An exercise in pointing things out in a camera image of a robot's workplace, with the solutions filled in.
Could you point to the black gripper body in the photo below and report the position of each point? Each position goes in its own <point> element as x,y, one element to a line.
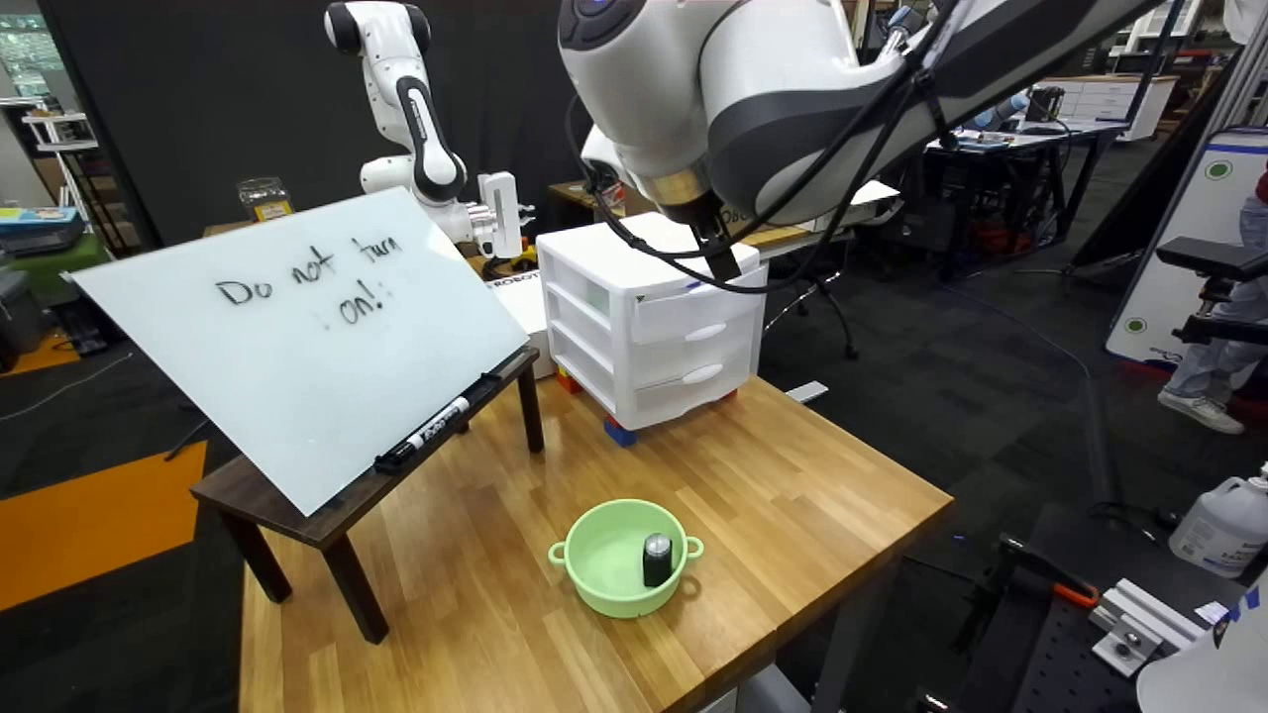
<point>701,225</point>

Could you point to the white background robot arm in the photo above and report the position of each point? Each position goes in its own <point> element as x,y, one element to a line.
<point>411,119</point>

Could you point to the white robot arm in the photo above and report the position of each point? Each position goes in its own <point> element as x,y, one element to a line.
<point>687,81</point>

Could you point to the black tripod stand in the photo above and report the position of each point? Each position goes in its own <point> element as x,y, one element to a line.
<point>845,304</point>

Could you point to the red toy block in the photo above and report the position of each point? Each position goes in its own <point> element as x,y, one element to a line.
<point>566,386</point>

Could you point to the small black cylinder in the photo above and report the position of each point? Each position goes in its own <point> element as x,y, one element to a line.
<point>655,562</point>

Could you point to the cluttered background table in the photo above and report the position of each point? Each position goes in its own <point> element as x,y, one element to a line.
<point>1014,131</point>

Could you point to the green plastic bowl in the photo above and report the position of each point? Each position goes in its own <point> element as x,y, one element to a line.
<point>598,562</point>

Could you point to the black whiteboard marker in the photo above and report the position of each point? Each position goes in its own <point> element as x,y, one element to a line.
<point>422,437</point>

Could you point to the whiteboard with handwriting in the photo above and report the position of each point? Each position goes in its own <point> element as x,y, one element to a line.
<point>304,341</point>

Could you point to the white standing panel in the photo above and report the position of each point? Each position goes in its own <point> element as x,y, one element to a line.
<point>1189,241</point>

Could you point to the dark wooden stand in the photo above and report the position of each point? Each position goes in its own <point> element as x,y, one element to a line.
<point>338,538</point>

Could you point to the seated person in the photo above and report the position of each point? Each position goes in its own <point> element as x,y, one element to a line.
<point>1208,411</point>

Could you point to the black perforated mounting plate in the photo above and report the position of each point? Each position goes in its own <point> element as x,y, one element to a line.
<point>1056,659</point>

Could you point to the white plastic jug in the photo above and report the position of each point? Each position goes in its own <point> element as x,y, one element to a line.
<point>1220,529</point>

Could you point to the white plastic drawer cabinet frame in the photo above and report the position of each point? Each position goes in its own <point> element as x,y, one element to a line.
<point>618,258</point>

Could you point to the silver metal bracket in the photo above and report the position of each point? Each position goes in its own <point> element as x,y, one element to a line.
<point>1152,628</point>

